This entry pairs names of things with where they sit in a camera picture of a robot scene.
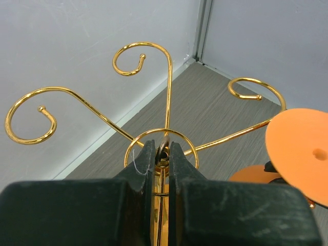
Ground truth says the orange plastic wine glass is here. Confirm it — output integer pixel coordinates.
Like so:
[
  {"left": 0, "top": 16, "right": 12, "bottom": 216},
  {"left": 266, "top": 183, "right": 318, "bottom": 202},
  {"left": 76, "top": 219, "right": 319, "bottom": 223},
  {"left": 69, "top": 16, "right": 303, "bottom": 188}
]
[{"left": 229, "top": 108, "right": 327, "bottom": 207}]

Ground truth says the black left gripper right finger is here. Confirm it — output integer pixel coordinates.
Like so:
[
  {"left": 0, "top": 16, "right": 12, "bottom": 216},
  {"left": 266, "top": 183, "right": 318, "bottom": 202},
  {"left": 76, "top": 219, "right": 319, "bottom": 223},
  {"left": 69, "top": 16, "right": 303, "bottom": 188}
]
[{"left": 169, "top": 142, "right": 322, "bottom": 245}]

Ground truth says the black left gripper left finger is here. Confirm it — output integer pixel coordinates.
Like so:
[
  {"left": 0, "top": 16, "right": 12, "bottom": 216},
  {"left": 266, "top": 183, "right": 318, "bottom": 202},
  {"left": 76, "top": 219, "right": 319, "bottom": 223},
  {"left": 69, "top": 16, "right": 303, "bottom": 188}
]
[{"left": 1, "top": 141, "right": 156, "bottom": 245}]

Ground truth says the gold wire wine glass rack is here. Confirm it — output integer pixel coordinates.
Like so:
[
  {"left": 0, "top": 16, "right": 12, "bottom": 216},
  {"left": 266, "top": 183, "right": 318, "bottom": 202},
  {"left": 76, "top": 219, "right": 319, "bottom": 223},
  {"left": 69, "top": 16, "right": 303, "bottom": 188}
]
[{"left": 4, "top": 42, "right": 315, "bottom": 246}]

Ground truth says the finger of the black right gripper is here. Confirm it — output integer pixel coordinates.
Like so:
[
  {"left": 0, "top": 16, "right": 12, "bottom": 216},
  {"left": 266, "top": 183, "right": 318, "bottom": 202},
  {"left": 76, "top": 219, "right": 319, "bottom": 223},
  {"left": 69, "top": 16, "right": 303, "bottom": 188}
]
[{"left": 264, "top": 161, "right": 288, "bottom": 185}]

